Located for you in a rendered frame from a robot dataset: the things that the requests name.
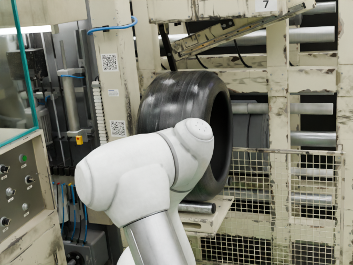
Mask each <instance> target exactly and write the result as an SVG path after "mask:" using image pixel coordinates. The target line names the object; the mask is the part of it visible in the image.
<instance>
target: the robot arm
mask: <svg viewBox="0 0 353 265"><path fill-rule="evenodd" d="M213 149H214V136H213V133H212V129H211V127H210V125H209V124H208V123H206V122H205V121H203V120H201V119H198V118H187V119H185V120H183V121H181V122H179V123H177V124H176V126H175V127H174V128H168V129H165V130H161V131H157V132H153V133H150V134H139V135H134V136H130V137H126V138H122V139H118V140H115V141H112V142H109V143H106V144H104V145H102V146H100V147H98V148H96V149H95V150H93V151H92V152H91V153H90V154H89V155H87V156H86V157H85V158H84V159H83V160H81V161H80V162H79V163H78V164H77V166H76V169H75V186H76V190H77V194H78V196H79V198H80V200H81V201H82V202H83V203H84V204H85V205H86V206H87V207H88V208H90V209H92V210H95V211H104V212H105V214H106V215H107V216H108V217H109V218H110V219H111V221H112V222H113V223H114V224H115V225H116V226H117V227H118V228H123V230H124V235H125V237H126V240H127V243H128V247H127V248H126V249H125V251H124V252H123V253H122V255H121V256H120V258H119V260H118V262H117V265H196V263H195V257H194V254H193V251H192V249H191V246H190V243H189V241H188V238H187V236H186V233H185V231H184V228H183V225H182V222H181V220H180V217H179V214H178V204H179V203H180V202H181V200H182V199H183V198H184V197H185V196H186V195H187V194H188V193H189V192H190V191H191V190H192V189H193V188H194V187H195V185H196V184H197V183H198V181H199V180H200V179H201V178H202V176H203V175H204V173H205V171H206V169H207V167H208V165H209V163H210V161H211V158H212V154H213Z"/></svg>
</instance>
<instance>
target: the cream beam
mask: <svg viewBox="0 0 353 265"><path fill-rule="evenodd" d="M146 1H147V11H148V22H149V24H160V23H177V22H193V21H210V20H219V19H235V18H252V17H268V16H283V15H285V14H286V13H287V11H288V0H277V11H266V12H255V0H146Z"/></svg>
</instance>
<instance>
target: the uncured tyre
mask: <svg viewBox="0 0 353 265"><path fill-rule="evenodd" d="M187 118H198V119H201V120H203V121H205V122H206V123H208V124H209V125H210V127H211V129H212V133H213V136H214V149H213V154H212V158H211V161H210V163H209V165H208V167H207V169H206V171H205V173H204V175H203V176H202V178H201V179H200V180H199V181H198V183H197V184H196V185H195V187H194V188H193V189H192V190H191V191H190V192H189V193H188V194H187V195H186V196H185V197H184V198H183V199H182V200H185V201H198V202H204V201H209V200H211V199H213V198H214V197H215V196H216V195H217V194H218V193H220V192H221V191H222V189H223V188H224V186H225V183H226V181H227V178H228V175H229V171H230V166H231V160H232V151H233V111H232V103H231V98H230V94H229V91H228V88H227V86H226V84H225V82H224V81H222V80H221V79H220V78H219V76H218V75H217V74H215V73H213V72H210V71H207V70H187V71H169V72H165V73H162V74H159V75H158V76H157V77H156V78H155V79H154V80H153V81H152V82H151V84H150V85H149V86H148V87H147V88H146V90H145V92H144V94H143V96H142V98H141V102H140V105H139V109H138V113H137V120H136V131H135V135H139V134H150V133H154V132H157V131H161V130H165V129H168V128H174V127H175V126H176V124H177V123H179V122H181V121H183V120H185V119H187Z"/></svg>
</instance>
